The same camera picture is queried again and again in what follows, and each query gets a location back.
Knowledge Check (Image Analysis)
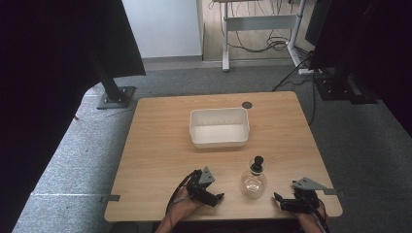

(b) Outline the black curtain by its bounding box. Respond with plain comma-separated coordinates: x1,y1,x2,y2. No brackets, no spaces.
309,0,412,139
0,0,147,233

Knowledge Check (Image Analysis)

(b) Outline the black metal stand with base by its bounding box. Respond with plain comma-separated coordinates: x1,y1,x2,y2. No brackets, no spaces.
91,52,137,111

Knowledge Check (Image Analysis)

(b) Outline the black stand base plate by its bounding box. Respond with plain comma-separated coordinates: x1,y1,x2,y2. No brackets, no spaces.
312,71,379,106

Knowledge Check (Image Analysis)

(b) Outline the white plastic bin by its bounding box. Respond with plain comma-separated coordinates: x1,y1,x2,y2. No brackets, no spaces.
189,107,252,150

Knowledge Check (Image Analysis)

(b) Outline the round glass flask black stopper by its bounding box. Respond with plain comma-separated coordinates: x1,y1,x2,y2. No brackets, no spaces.
239,155,269,200

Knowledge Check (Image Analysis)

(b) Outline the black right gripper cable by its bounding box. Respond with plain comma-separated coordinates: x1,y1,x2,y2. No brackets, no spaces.
310,197,332,233

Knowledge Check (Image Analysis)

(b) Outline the white desk frame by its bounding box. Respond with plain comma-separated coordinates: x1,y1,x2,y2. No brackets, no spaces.
213,0,314,76

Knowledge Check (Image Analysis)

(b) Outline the person's right hand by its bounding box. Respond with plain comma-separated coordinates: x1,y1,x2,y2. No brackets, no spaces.
296,199,330,229

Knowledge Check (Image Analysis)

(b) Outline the tangle of black floor cables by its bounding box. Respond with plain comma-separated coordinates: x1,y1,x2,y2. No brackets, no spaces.
208,0,320,127

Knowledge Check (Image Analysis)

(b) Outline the white partition panel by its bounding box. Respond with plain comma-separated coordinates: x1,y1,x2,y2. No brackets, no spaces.
121,0,206,60

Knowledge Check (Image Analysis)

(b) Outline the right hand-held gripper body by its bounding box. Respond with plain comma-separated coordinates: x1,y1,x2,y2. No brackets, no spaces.
282,177,338,215

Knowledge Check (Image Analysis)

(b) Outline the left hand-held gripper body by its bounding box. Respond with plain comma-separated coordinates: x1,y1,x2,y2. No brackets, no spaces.
186,166,217,202

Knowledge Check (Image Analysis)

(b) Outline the grey metal table bracket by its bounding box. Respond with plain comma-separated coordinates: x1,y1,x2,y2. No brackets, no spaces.
99,193,121,204

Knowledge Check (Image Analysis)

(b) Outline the person's left hand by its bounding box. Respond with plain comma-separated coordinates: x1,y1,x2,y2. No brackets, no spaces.
166,187,203,225

